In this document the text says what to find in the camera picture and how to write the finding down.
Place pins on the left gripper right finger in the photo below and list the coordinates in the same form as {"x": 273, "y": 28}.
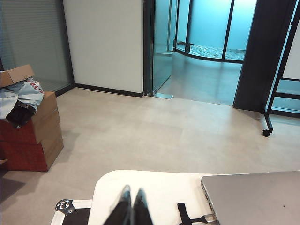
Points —
{"x": 141, "y": 213}

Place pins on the grey plastic mailing bag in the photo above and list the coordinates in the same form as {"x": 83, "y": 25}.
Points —
{"x": 11, "y": 98}

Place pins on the black plastic bag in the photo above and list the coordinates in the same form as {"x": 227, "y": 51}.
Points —
{"x": 20, "y": 116}

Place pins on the small open cardboard box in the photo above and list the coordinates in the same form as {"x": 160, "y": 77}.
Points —
{"x": 16, "y": 76}

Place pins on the tall brown cardboard box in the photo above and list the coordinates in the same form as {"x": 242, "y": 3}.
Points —
{"x": 49, "y": 131}

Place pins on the red box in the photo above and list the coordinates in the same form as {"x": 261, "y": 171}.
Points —
{"x": 21, "y": 150}

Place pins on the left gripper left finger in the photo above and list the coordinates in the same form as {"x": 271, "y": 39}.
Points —
{"x": 119, "y": 213}

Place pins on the grey window blinds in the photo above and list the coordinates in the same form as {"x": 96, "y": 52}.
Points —
{"x": 35, "y": 42}

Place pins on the silver Dell laptop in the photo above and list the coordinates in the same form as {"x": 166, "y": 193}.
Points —
{"x": 257, "y": 199}

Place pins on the glass swing door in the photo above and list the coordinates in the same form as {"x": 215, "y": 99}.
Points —
{"x": 161, "y": 47}

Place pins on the black aluminium edged case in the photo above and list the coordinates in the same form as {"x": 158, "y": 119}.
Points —
{"x": 77, "y": 215}

